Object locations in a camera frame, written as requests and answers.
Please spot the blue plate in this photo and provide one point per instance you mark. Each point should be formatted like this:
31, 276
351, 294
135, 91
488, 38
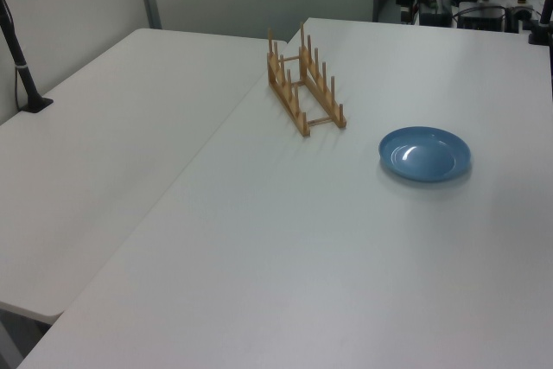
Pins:
423, 158

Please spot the wooden plate rack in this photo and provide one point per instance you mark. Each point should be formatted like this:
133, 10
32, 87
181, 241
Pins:
302, 120

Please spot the black electronics box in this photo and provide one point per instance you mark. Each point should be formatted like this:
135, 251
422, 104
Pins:
480, 19

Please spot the black clamp with pole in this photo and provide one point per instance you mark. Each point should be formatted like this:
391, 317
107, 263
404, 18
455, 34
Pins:
542, 32

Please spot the black camera pole with base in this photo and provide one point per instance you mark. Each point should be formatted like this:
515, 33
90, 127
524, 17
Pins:
19, 62

